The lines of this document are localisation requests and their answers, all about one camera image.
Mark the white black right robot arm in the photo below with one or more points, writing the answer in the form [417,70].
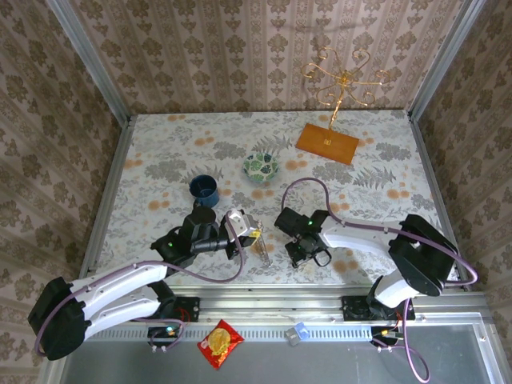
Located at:
[360,236]

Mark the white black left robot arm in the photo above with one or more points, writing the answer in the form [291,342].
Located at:
[120,276]

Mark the blue enamel mug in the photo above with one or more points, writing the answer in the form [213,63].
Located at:
[204,188]

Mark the green leaf pattern bowl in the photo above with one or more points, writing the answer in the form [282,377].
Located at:
[261,168]

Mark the small blue grey packet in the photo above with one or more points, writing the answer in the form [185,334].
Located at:
[296,334]

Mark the gold stand with wooden base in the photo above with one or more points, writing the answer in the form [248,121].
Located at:
[326,144]

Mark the red snack packet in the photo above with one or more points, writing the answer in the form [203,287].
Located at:
[220,342]

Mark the black controller board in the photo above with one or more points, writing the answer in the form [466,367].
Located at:
[384,333]
[164,332]

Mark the grey metal bench panel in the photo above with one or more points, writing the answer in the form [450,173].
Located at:
[320,364]

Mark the aluminium mounting rail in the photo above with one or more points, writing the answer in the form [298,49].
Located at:
[272,304]

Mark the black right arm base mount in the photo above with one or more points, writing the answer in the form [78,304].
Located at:
[352,308]

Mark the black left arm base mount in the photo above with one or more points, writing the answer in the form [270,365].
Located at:
[188,308]

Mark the aluminium table edge rail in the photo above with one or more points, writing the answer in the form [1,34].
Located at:
[434,192]
[112,192]

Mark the aluminium frame post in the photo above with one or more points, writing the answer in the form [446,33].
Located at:
[92,68]
[444,60]

